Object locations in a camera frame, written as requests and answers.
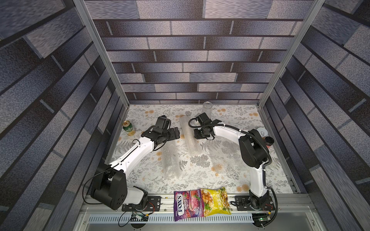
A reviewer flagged clear textured glass vase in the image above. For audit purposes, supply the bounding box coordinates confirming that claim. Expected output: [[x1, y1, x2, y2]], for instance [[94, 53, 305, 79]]
[[202, 102, 213, 118]]

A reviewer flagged green beverage can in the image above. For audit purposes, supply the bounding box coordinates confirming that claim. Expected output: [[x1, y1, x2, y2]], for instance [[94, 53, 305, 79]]
[[122, 120, 134, 132]]

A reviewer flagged red jam jar black lid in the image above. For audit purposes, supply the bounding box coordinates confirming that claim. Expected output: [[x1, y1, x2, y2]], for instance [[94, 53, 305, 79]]
[[264, 136, 275, 147]]

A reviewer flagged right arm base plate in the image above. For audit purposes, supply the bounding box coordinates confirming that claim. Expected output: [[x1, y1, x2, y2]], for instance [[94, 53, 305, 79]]
[[230, 195, 275, 212]]

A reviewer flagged yellow snack bag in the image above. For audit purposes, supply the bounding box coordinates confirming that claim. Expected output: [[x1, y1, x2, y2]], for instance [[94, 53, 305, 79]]
[[201, 187, 231, 217]]

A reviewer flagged clear bubble wrap sheet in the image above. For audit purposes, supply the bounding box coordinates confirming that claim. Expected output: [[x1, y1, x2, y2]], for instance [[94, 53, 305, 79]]
[[180, 116, 249, 174]]

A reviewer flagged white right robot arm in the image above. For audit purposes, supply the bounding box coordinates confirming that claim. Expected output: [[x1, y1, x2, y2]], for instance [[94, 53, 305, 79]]
[[188, 113, 272, 206]]

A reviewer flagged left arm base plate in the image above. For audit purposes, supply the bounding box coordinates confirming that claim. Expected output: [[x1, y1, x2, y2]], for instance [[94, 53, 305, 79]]
[[121, 196, 161, 212]]

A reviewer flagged black corrugated cable conduit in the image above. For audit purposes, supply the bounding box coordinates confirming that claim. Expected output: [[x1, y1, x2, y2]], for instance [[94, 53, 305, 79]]
[[188, 116, 278, 227]]

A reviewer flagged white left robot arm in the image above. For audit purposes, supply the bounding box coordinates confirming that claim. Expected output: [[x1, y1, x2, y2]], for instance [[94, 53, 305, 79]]
[[91, 115, 180, 210]]

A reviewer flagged purple Fox's candy bag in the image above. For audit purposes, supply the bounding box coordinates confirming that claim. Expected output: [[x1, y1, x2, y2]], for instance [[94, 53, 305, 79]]
[[173, 189, 204, 221]]

